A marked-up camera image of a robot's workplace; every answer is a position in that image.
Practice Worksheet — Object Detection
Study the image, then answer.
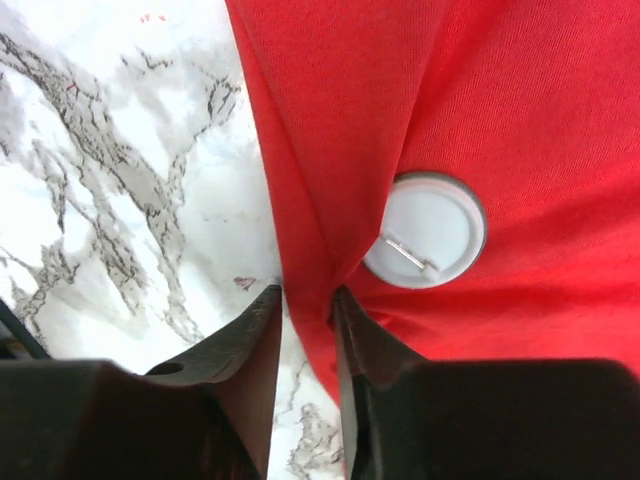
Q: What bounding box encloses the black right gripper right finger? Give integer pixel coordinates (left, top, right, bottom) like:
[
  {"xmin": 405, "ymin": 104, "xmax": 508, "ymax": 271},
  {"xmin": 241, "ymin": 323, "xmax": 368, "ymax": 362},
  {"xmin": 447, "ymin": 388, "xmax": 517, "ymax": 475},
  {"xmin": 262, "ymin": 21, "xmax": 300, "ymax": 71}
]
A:
[{"xmin": 333, "ymin": 288, "xmax": 639, "ymax": 479}]

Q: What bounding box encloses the red t-shirt garment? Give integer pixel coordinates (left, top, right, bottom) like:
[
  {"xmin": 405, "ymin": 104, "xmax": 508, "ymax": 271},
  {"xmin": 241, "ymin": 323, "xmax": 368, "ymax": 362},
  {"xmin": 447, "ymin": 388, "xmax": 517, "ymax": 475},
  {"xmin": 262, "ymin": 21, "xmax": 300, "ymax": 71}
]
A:
[{"xmin": 227, "ymin": 1, "xmax": 639, "ymax": 397}]

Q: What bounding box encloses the white round brooch badge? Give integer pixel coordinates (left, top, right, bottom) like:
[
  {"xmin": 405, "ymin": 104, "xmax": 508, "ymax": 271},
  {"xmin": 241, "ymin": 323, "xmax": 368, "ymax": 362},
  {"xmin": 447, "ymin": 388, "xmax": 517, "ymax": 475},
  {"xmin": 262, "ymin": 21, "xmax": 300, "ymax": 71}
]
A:
[{"xmin": 363, "ymin": 172, "xmax": 488, "ymax": 290}]

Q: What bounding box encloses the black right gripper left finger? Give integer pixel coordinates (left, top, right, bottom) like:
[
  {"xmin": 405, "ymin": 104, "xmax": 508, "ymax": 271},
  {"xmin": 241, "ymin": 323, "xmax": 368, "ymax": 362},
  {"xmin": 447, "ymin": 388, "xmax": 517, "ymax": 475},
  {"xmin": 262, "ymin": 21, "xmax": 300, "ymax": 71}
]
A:
[{"xmin": 1, "ymin": 285, "xmax": 282, "ymax": 479}]

